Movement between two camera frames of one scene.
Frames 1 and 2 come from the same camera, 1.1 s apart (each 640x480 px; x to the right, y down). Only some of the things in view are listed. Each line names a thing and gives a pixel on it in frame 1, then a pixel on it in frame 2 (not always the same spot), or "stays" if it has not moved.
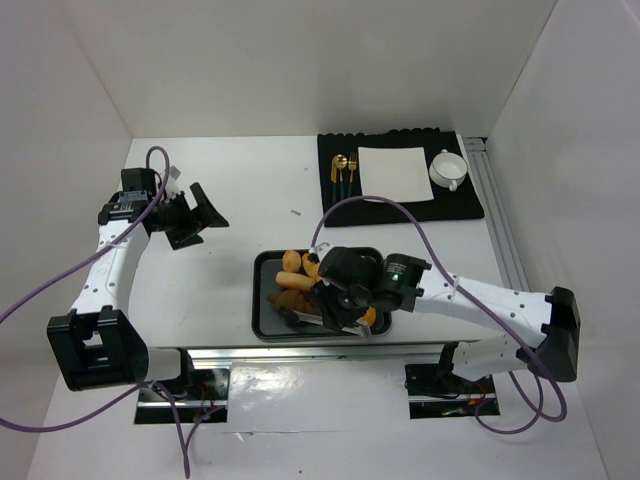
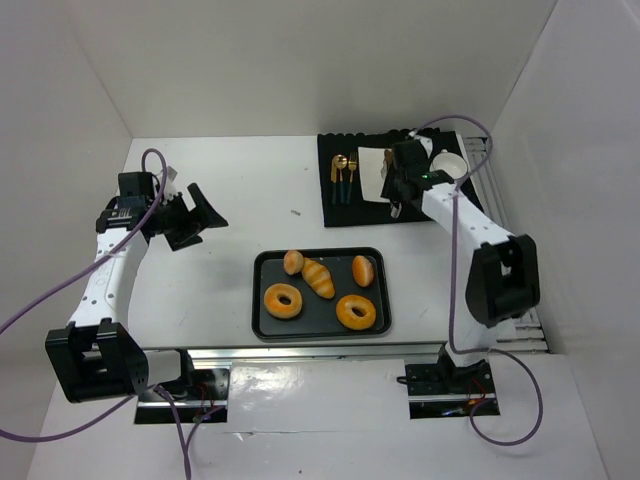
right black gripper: [329, 298] → [393, 187]
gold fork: [352, 165] stays
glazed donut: [294, 281] → [278, 310]
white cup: [448, 169] stays
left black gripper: [185, 220] stays
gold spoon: [341, 162] stays
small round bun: [291, 261] stays
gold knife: [333, 178] stays
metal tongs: [360, 327] → [396, 210]
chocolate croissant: [294, 299] → [388, 157]
